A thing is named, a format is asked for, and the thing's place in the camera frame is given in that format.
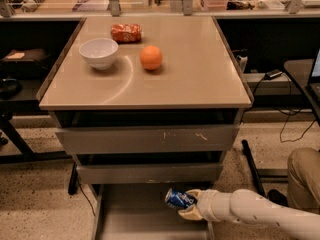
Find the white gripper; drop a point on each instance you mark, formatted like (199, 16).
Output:
(209, 204)

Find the blue pepsi can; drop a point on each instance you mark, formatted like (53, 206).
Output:
(179, 199)

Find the white bowl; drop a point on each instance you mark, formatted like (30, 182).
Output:
(99, 53)

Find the top drawer front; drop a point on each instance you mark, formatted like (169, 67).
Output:
(158, 139)

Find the open bottom drawer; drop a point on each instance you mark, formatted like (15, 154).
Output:
(139, 212)

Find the orange fruit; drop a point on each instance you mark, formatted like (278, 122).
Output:
(151, 57)

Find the black table leg bar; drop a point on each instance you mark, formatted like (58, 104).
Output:
(255, 175)

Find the grey drawer cabinet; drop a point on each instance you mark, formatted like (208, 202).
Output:
(198, 83)

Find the black power adapter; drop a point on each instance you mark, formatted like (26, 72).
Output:
(272, 74)

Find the middle drawer front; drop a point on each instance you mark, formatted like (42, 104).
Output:
(149, 173)

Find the black sneaker white stripes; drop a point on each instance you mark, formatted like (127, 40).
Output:
(277, 197)

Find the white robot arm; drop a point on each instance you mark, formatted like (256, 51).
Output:
(249, 208)

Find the orange chip bag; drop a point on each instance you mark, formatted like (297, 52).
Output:
(126, 33)

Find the person leg khaki trousers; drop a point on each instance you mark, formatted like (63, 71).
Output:
(303, 190)

